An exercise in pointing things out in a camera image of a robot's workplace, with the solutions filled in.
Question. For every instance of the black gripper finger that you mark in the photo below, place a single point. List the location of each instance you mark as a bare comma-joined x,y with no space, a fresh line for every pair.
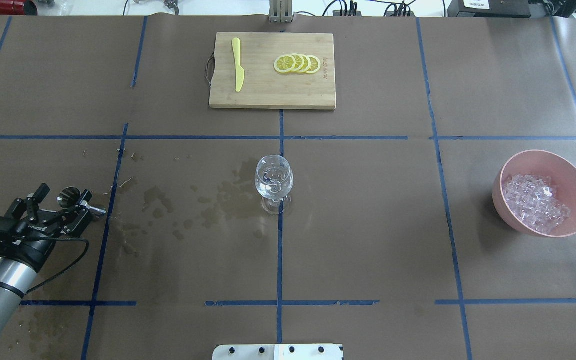
31,204
78,199

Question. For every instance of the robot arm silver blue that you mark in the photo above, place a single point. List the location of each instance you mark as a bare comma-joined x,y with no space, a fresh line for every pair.
19,267

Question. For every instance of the pink bowl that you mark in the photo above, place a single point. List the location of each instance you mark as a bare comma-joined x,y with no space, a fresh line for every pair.
539,162

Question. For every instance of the steel jigger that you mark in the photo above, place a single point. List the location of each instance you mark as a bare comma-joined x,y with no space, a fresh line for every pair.
61,201

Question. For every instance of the black box device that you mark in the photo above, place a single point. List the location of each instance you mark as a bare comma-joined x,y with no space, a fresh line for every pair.
489,9

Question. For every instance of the yellow plastic knife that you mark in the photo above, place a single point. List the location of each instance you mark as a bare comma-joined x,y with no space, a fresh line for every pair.
236,46

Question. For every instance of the aluminium frame post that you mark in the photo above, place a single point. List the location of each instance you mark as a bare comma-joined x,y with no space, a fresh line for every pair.
281,11

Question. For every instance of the bamboo cutting board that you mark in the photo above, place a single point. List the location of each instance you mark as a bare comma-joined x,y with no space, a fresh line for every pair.
264,88

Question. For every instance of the lemon slice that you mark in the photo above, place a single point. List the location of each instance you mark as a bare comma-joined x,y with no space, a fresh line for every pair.
315,65
299,63
285,64
306,64

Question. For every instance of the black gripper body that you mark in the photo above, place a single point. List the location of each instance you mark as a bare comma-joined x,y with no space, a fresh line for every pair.
34,244

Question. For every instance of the red thermos bottle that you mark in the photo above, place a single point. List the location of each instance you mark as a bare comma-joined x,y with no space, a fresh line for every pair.
18,8

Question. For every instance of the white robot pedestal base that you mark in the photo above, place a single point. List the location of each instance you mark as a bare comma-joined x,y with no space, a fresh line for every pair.
291,351

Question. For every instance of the clear ice cubes pile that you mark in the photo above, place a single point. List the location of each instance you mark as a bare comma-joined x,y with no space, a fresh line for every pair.
533,200

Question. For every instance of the clear wine glass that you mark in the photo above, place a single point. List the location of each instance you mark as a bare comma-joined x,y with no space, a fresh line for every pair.
274,181

